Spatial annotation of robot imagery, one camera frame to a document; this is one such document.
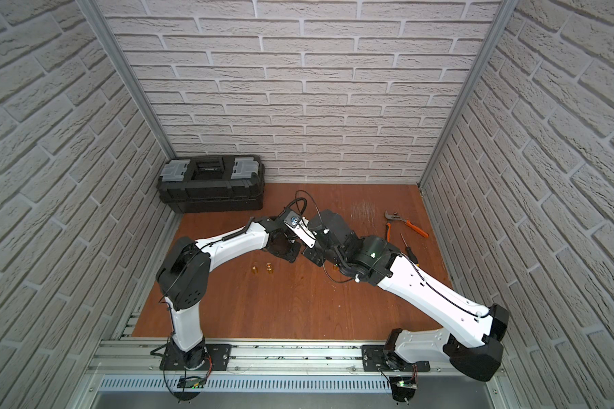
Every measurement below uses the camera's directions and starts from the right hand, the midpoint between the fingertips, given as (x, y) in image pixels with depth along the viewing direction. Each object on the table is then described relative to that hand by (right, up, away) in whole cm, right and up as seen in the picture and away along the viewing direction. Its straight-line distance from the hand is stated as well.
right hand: (313, 231), depth 67 cm
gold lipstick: (-21, -16, +23) cm, 35 cm away
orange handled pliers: (+35, +3, +39) cm, 53 cm away
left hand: (-6, -10, +23) cm, 26 cm away
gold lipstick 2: (-16, -15, +21) cm, 31 cm away
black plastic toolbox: (-40, +16, +30) cm, 53 cm away
